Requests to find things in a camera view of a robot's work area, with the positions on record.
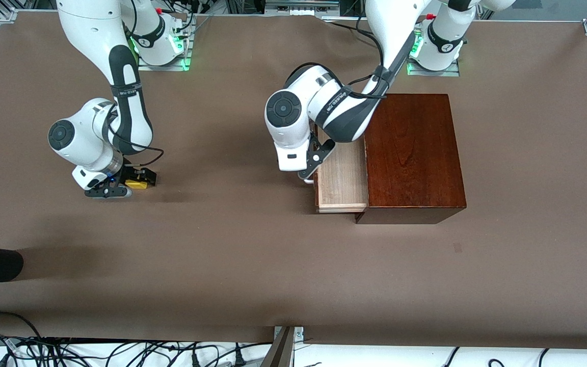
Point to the brown table cover sheet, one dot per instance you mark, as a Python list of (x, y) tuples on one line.
[(222, 229)]

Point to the aluminium frame bar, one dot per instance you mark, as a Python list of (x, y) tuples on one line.
[(301, 5)]

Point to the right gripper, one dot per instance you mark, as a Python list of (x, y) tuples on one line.
[(131, 171)]

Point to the yellow block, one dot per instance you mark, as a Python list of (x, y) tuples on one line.
[(136, 184)]

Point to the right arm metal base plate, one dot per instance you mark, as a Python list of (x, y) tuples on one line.
[(163, 67)]

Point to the grey metal camera post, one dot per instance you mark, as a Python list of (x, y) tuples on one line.
[(281, 351)]

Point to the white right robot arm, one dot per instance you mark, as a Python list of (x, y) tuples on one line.
[(95, 148)]

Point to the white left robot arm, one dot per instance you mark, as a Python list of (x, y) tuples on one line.
[(293, 132)]

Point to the dark brown wooden cabinet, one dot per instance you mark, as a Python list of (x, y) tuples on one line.
[(416, 153)]

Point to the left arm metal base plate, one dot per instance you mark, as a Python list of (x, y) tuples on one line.
[(433, 73)]

